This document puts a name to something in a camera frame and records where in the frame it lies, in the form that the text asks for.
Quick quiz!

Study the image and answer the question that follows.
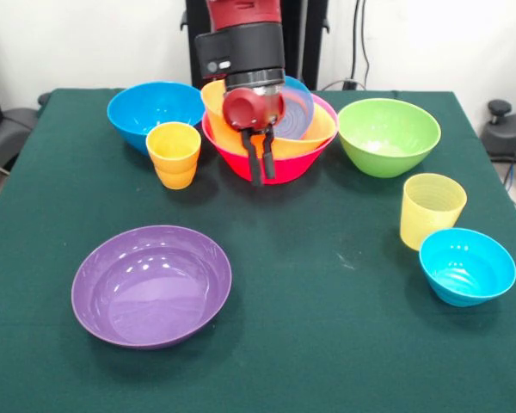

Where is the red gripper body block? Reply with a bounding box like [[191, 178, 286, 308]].
[[222, 88, 286, 132]]

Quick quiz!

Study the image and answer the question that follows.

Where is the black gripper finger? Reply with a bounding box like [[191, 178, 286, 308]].
[[260, 127, 277, 181], [240, 128, 263, 187]]

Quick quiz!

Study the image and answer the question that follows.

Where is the large pink plastic bowl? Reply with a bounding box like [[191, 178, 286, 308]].
[[201, 92, 340, 186]]

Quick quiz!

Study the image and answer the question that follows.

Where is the large orange plastic bowl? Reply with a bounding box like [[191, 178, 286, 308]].
[[200, 80, 337, 161]]

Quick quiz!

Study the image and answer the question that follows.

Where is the translucent blue ribbed bowl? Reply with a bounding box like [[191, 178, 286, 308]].
[[279, 76, 316, 141]]

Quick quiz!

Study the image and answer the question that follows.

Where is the yellow-orange plastic cup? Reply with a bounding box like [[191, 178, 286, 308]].
[[145, 121, 202, 173], [153, 161, 199, 191]]

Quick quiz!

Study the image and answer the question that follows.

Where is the large blue plastic bowl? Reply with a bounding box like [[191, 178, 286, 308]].
[[107, 81, 206, 157]]

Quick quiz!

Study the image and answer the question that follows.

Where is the green plastic bowl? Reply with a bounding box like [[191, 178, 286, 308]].
[[337, 97, 442, 179]]

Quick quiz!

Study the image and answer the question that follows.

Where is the purple plastic bowl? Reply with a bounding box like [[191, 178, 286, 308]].
[[71, 225, 233, 349]]

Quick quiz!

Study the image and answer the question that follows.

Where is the translucent yellow plastic cup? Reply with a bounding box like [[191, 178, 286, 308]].
[[399, 172, 468, 252]]

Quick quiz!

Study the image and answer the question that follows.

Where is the small cyan plastic bowl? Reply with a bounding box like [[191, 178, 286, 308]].
[[418, 227, 516, 308]]

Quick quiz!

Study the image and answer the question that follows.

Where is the dark green tablecloth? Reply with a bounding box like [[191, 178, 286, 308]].
[[0, 88, 516, 413]]

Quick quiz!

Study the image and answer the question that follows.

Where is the black swivel chair base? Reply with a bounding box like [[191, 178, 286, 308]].
[[481, 99, 516, 193]]

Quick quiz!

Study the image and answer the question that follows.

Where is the black office chair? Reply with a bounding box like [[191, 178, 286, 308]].
[[0, 92, 52, 176]]

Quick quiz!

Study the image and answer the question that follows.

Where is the black hanging cable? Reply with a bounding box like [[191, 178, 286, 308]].
[[320, 0, 372, 91]]

